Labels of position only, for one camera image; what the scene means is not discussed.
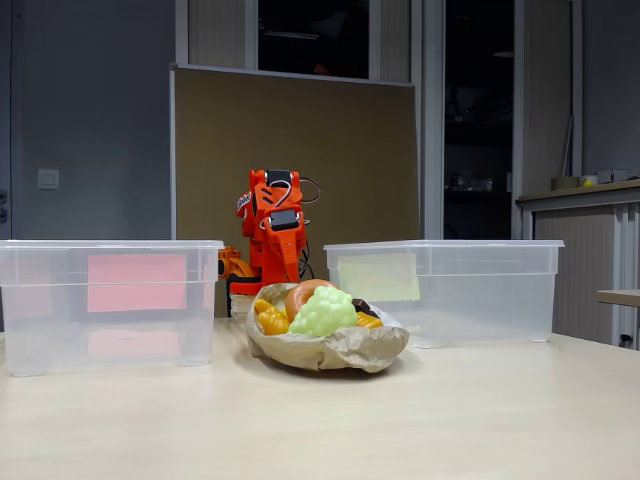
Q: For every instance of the light green toy grapes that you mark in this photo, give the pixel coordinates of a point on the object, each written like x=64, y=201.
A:
x=322, y=312

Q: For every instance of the orange toy croissant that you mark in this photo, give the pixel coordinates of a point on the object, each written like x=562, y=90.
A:
x=272, y=322

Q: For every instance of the dark door lock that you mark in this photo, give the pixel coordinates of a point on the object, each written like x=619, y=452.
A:
x=2, y=205

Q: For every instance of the clear plastic bin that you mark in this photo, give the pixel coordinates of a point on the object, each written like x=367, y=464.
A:
x=50, y=330
x=490, y=300

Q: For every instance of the white light switch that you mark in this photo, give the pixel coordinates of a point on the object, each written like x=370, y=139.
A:
x=48, y=179

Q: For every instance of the pink paper label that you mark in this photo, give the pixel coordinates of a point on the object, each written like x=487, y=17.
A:
x=135, y=282

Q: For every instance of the grey cabinet with counter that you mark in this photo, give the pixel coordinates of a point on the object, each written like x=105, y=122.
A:
x=575, y=250

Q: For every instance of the thin leaning stick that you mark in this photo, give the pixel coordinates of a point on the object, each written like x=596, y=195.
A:
x=566, y=150

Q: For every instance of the dark brown toy chocolate bar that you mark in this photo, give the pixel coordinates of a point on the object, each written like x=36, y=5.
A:
x=361, y=305

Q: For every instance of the small beige side table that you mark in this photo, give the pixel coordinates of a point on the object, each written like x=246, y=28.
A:
x=620, y=296

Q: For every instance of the wooden base block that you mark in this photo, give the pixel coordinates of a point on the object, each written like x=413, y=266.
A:
x=242, y=305

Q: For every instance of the yellow-green paper label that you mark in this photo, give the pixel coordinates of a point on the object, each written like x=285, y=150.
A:
x=380, y=277

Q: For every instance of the light orange printed part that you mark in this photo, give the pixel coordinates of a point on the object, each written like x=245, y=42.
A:
x=232, y=262

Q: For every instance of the orange toy waffle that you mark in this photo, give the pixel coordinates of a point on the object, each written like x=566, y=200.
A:
x=367, y=321

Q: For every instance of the orange-red robot arm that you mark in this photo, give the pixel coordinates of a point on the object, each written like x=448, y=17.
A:
x=260, y=200

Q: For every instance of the crumpled brown paper bag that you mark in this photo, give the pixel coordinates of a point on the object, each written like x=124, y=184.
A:
x=325, y=352

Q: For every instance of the brown pin board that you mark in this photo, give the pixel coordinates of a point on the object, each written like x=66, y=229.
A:
x=225, y=150

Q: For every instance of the orange-red gripper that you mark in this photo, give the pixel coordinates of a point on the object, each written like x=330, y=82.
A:
x=281, y=246

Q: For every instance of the brown toy donut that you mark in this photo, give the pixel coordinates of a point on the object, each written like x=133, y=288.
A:
x=299, y=297

